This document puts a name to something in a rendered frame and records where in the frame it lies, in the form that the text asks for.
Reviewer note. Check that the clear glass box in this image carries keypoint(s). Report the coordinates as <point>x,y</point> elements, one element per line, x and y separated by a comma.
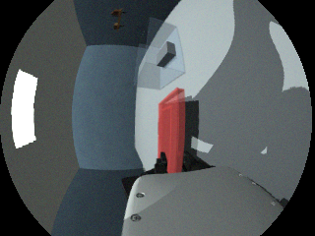
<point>163,56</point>

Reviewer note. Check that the red lid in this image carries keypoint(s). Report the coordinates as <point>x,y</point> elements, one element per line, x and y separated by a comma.
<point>171,129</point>

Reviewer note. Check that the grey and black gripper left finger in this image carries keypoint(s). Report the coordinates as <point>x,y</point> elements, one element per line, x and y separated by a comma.
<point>160,168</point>

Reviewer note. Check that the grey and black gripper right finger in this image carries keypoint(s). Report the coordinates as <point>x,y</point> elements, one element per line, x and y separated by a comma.
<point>191,164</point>

